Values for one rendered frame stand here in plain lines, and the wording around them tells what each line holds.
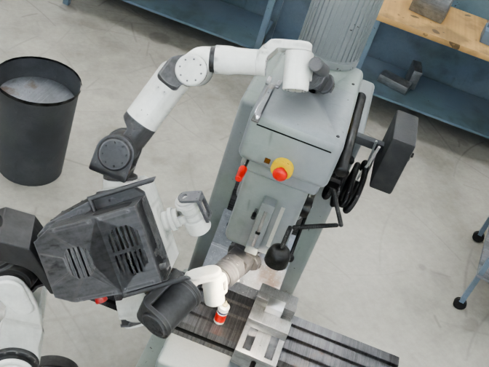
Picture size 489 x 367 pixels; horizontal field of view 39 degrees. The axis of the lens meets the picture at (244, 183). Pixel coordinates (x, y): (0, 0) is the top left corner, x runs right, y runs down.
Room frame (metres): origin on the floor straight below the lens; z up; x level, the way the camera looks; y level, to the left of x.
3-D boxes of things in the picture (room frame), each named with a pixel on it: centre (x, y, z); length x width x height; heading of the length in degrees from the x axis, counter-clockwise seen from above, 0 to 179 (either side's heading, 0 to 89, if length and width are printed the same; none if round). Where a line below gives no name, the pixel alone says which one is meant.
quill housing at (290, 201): (1.75, -0.10, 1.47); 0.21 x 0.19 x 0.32; 87
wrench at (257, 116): (1.61, 0.02, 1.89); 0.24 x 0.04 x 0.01; 177
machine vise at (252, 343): (1.71, -0.25, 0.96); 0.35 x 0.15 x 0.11; 174
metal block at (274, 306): (1.74, -0.25, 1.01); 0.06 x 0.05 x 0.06; 84
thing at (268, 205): (1.64, -0.09, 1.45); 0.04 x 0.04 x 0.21; 87
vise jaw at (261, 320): (1.68, -0.24, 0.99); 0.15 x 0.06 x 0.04; 84
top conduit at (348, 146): (1.78, -0.24, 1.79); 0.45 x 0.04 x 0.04; 177
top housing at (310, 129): (1.76, -0.10, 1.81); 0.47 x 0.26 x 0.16; 177
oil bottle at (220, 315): (1.70, -0.08, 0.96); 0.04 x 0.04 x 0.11
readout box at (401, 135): (2.03, -0.45, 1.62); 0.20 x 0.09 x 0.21; 177
